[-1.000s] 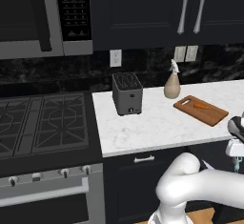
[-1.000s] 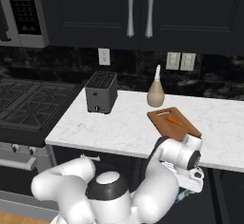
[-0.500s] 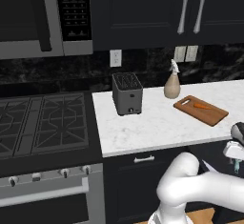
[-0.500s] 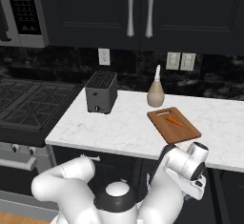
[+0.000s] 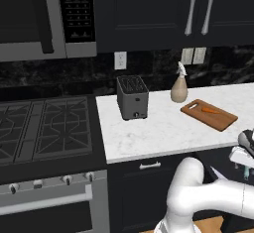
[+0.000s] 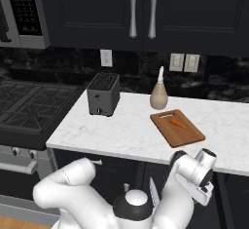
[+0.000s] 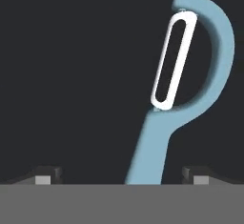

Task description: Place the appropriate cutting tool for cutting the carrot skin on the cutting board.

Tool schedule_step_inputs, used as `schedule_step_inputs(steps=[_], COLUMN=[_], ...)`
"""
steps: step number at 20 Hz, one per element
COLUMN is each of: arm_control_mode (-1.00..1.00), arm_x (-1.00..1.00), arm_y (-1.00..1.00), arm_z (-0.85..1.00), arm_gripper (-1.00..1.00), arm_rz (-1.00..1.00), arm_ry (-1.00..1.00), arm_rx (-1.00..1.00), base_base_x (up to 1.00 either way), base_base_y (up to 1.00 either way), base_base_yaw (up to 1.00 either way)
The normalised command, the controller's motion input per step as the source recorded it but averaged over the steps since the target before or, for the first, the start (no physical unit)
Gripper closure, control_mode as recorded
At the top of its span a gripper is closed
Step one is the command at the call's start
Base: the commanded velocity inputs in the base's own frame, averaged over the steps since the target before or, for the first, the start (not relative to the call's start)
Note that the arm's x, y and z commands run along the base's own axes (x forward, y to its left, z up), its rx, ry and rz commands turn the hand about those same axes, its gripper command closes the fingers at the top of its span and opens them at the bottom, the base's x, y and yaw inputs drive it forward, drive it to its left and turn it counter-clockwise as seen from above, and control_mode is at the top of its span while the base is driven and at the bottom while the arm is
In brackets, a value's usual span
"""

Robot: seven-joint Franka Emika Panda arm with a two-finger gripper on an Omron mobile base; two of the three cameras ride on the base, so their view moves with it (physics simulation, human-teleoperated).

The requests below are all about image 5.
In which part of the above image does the dark drawer front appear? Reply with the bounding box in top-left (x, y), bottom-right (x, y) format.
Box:
top-left (107, 153), bottom-right (199, 182)

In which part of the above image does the dark cupboard door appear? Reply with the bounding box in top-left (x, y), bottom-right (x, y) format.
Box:
top-left (108, 176), bottom-right (182, 233)
top-left (91, 0), bottom-right (201, 54)
top-left (199, 0), bottom-right (254, 48)

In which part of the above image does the white wall switch plate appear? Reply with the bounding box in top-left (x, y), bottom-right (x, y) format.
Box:
top-left (181, 48), bottom-right (195, 65)
top-left (192, 47), bottom-right (207, 65)

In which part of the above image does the white wall socket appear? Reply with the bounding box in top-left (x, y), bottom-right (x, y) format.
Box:
top-left (113, 51), bottom-right (128, 71)

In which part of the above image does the grey toaster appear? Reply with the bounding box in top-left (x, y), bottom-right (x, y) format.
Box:
top-left (115, 74), bottom-right (150, 122)

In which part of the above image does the beige spray bottle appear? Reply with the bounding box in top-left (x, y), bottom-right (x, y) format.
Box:
top-left (170, 60), bottom-right (190, 104)

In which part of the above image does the silver cupboard handle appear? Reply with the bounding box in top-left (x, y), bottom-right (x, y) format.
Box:
top-left (184, 0), bottom-right (200, 37)
top-left (200, 0), bottom-right (219, 36)

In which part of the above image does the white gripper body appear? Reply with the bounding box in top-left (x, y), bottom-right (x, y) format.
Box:
top-left (228, 145), bottom-right (254, 172)

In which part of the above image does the black microwave door handle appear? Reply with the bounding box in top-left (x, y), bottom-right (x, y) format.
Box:
top-left (30, 0), bottom-right (56, 55)

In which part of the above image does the silver black microwave oven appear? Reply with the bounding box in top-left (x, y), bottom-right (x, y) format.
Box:
top-left (0, 0), bottom-right (98, 63)

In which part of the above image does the black gas hob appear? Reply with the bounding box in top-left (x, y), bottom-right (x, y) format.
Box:
top-left (0, 94), bottom-right (108, 185)

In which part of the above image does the dark lower cupboard door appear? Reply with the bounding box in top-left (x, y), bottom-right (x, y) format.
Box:
top-left (108, 176), bottom-right (182, 233)

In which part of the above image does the brown wooden cutting board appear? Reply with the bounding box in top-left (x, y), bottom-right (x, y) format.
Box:
top-left (180, 98), bottom-right (239, 133)

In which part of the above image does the silver oven door handle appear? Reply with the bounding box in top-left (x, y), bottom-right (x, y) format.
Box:
top-left (0, 183), bottom-right (94, 217)

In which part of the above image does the silver drawer handle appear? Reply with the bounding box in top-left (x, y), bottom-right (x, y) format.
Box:
top-left (138, 161), bottom-right (163, 172)

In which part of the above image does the orange carrot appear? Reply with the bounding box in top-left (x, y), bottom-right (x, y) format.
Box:
top-left (200, 106), bottom-right (221, 115)

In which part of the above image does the silver oven knob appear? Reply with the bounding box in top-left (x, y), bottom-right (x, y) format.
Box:
top-left (32, 178), bottom-right (45, 190)
top-left (8, 182), bottom-right (21, 195)
top-left (83, 172), bottom-right (96, 183)
top-left (61, 175), bottom-right (73, 186)

